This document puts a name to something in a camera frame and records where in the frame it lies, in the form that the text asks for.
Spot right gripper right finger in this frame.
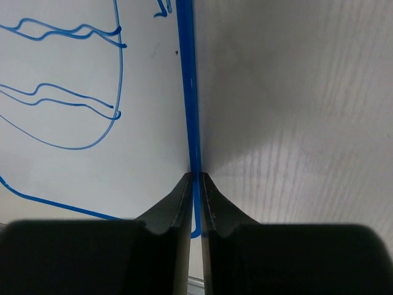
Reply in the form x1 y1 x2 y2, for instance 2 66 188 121
200 173 392 294

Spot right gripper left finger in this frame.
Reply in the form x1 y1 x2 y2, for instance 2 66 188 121
1 173 192 294

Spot blue-framed small whiteboard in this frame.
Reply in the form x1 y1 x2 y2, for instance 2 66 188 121
1 1 192 224

